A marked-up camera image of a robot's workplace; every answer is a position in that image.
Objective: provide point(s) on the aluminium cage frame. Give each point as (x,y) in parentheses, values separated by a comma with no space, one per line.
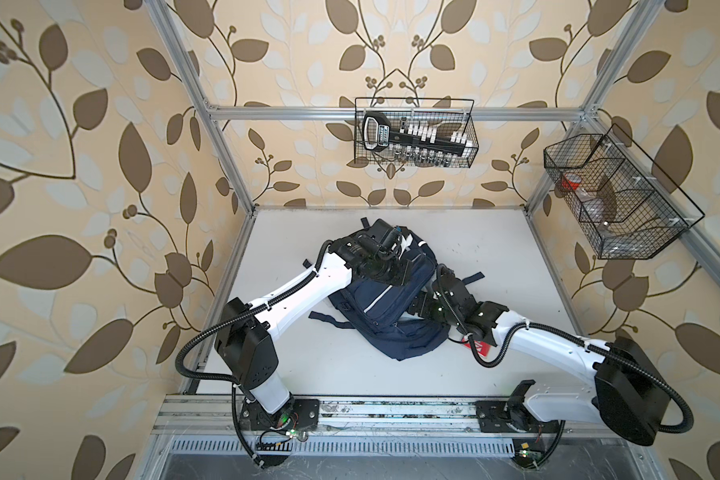
(586,131)

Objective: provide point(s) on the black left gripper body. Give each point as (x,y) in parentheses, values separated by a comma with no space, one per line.
(391,268)

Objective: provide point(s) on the black wire basket right wall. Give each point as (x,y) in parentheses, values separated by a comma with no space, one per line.
(630,205)

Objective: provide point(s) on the navy blue student backpack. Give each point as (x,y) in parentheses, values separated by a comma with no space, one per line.
(378,311)

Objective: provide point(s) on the black wire basket wall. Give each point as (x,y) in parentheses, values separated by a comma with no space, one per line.
(630,205)
(446,104)

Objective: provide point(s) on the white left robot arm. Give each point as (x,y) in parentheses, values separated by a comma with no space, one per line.
(247,347)

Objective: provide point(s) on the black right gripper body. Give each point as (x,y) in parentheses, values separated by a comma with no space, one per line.
(429,307)

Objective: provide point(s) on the red stationery blister pack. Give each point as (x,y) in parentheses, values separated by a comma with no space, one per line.
(480,351)

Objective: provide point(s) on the black wire basket back wall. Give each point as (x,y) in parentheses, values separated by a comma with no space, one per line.
(446,104)

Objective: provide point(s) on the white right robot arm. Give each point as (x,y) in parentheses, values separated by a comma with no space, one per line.
(620,386)

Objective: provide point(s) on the black socket wrench set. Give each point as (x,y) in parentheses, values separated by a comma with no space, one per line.
(430,133)

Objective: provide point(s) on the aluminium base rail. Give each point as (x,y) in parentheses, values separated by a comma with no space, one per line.
(341,415)

